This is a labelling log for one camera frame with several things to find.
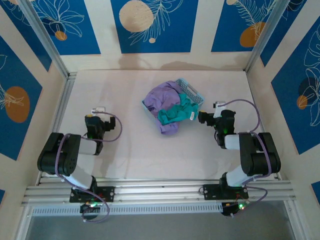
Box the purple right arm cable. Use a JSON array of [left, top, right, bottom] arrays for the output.
[[217, 99, 274, 219]]

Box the aluminium frame post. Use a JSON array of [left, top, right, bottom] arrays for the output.
[[18, 0, 71, 78], [244, 0, 293, 73]]

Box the black controller board green light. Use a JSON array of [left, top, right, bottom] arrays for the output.
[[79, 202, 102, 214], [221, 201, 251, 218]]

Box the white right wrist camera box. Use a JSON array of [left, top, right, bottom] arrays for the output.
[[213, 100, 226, 118]]

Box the purple t-shirt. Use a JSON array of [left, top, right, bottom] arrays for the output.
[[145, 80, 181, 136]]

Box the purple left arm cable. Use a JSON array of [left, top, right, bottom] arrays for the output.
[[54, 109, 123, 224]]

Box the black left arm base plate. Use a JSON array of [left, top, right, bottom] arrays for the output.
[[69, 185, 116, 203]]

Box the teal t-shirt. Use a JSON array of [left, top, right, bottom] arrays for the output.
[[157, 93, 200, 127]]

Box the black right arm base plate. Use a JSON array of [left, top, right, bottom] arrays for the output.
[[202, 183, 250, 201]]

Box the light blue plastic basket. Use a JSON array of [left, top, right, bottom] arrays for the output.
[[141, 78, 206, 118]]

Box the aluminium mounting rail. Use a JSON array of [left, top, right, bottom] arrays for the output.
[[21, 178, 298, 207]]

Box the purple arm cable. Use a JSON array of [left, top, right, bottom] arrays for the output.
[[54, 109, 123, 224], [217, 99, 274, 219]]

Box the white slotted cable duct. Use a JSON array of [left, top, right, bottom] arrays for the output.
[[31, 201, 223, 216]]

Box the aluminium side rail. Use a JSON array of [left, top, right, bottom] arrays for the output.
[[36, 72, 78, 186]]

